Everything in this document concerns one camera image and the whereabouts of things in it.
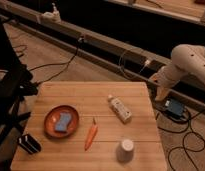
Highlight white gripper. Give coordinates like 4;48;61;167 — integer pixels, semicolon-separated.
149;64;185;101

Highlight white ceramic cup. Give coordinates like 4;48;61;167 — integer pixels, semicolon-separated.
116;139;134;163

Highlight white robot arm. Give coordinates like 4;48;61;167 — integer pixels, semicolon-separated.
150;44;205;101

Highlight blue power box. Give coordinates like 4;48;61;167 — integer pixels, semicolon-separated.
165;99;184;118

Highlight white tube bottle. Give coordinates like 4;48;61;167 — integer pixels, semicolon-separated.
108;95;132;124

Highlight orange toy carrot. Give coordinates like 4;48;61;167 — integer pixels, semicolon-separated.
84;120;98;151

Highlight orange round plate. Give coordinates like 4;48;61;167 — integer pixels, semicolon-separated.
44;105;79;138

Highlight black white clamp block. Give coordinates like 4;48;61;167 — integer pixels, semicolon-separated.
18;134;41;154

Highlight black tripod stand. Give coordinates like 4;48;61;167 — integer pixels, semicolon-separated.
0;14;40;158

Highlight long metal rail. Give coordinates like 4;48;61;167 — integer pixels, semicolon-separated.
0;0;205;116

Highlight black cable on right floor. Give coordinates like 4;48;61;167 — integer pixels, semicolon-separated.
155;106;205;171

